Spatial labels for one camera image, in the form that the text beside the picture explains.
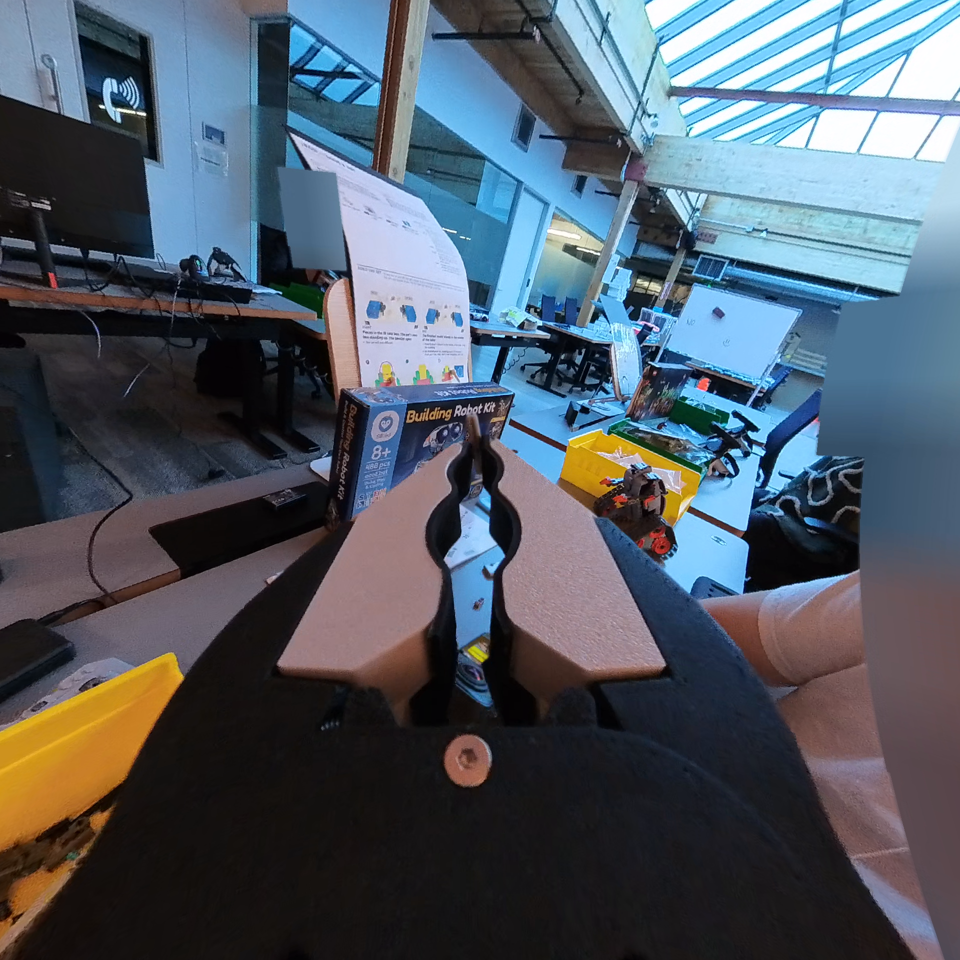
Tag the black orange toy robot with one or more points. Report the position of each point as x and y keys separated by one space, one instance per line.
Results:
x=637 y=510

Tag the black flat box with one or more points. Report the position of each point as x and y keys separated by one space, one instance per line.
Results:
x=30 y=656

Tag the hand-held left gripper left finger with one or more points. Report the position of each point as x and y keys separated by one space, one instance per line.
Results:
x=375 y=592

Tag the blue office chair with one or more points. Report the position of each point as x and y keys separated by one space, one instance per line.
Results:
x=791 y=435

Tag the small black device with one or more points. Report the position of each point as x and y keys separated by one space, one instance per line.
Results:
x=285 y=499

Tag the person's right forearm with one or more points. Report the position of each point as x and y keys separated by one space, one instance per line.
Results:
x=787 y=630

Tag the whiteboard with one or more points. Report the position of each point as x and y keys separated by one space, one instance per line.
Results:
x=735 y=334

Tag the blue robot kit box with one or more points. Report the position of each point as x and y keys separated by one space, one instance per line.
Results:
x=390 y=442

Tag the wood-edged computer desk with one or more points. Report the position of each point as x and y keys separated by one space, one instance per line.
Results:
x=150 y=300

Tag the clear plastic bag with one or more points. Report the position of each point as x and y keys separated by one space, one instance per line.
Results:
x=82 y=686

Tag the yellow plastic bin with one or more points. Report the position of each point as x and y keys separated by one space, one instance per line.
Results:
x=67 y=765
x=592 y=461

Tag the large instruction sheet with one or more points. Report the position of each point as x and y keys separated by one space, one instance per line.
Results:
x=397 y=262

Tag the green plastic bin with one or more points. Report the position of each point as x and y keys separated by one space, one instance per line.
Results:
x=675 y=431

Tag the black computer monitor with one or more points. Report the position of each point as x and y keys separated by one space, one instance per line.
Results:
x=75 y=180

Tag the wooden post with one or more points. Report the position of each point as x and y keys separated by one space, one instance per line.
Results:
x=401 y=90

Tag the colourful game box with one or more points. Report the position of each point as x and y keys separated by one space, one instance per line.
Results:
x=656 y=390

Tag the person's light clothing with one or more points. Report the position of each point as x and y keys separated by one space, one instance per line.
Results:
x=847 y=787

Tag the wooden chair back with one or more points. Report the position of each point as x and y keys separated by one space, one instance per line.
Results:
x=341 y=337

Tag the black tool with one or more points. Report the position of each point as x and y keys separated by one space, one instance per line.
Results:
x=731 y=442

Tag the window with phone sign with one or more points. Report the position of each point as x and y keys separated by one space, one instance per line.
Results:
x=120 y=82

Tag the black patterned jacket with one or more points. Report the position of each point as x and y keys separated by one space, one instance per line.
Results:
x=810 y=525

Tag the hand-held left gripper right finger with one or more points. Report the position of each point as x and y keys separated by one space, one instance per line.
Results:
x=577 y=592

